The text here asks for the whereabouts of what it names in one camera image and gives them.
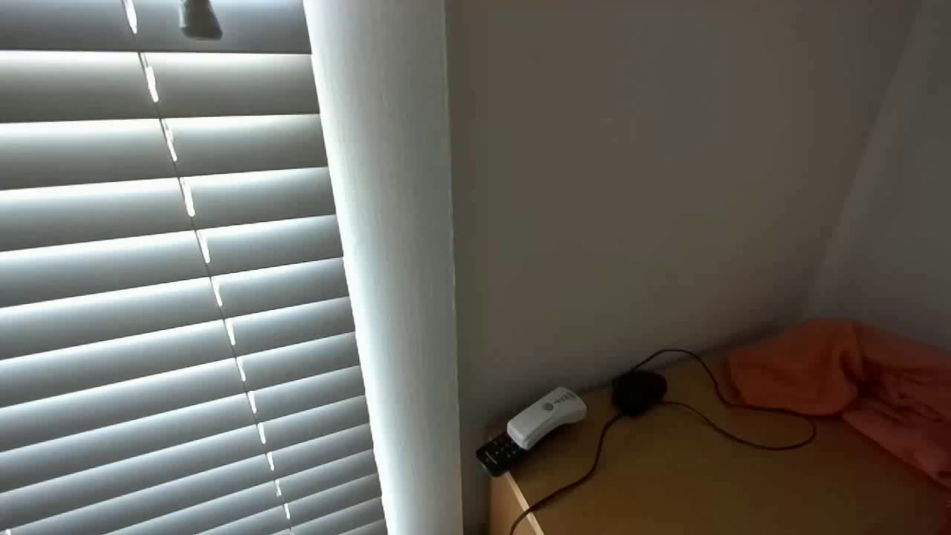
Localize black remote control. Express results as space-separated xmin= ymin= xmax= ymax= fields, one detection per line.
xmin=475 ymin=434 xmax=524 ymax=474

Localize orange cloth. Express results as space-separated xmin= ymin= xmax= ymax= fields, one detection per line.
xmin=724 ymin=320 xmax=951 ymax=486

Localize white window blinds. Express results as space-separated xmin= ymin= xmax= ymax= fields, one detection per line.
xmin=0 ymin=0 xmax=387 ymax=535

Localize black round puck device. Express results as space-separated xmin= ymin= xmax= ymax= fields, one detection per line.
xmin=613 ymin=372 xmax=668 ymax=415

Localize white handheld device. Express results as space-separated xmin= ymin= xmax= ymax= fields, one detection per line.
xmin=506 ymin=385 xmax=586 ymax=450

